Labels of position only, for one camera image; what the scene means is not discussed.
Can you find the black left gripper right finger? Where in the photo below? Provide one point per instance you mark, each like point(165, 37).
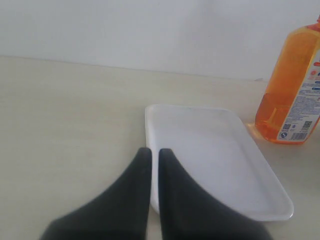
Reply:
point(188, 212)

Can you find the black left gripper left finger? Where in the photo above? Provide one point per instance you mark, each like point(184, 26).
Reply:
point(119, 213)

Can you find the orange pump soap bottle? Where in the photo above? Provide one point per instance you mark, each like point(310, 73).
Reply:
point(290, 107)

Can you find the white rectangular foam tray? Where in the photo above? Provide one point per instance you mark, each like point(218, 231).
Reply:
point(215, 148)

